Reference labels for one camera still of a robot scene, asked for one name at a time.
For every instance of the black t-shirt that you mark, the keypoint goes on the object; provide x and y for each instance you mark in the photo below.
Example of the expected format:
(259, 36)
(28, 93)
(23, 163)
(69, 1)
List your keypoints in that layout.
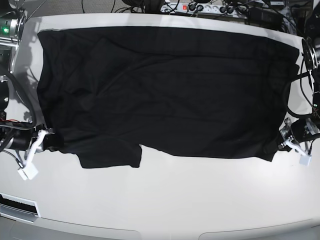
(109, 91)

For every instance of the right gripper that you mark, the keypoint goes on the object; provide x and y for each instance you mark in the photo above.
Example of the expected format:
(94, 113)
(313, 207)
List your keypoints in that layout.
(22, 140)

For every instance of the white power strip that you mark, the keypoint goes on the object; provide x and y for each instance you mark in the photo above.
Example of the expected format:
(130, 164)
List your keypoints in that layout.
(205, 9)

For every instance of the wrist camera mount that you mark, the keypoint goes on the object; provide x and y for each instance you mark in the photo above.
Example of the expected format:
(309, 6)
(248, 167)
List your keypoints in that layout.
(28, 171)
(305, 155)

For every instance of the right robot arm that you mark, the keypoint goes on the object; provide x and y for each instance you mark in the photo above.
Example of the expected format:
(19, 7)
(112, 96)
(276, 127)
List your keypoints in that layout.
(21, 117)

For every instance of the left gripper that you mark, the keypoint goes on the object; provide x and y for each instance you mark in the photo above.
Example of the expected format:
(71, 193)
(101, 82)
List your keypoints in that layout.
(302, 130)

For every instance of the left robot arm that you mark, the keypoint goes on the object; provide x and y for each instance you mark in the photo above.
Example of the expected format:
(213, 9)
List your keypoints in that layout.
(309, 79)

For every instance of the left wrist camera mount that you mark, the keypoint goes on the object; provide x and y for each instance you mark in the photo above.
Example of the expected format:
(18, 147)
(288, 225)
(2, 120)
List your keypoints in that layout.
(305, 155)

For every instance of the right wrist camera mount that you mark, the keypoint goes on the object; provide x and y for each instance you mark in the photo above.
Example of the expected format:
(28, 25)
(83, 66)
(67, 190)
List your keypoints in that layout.
(28, 171)

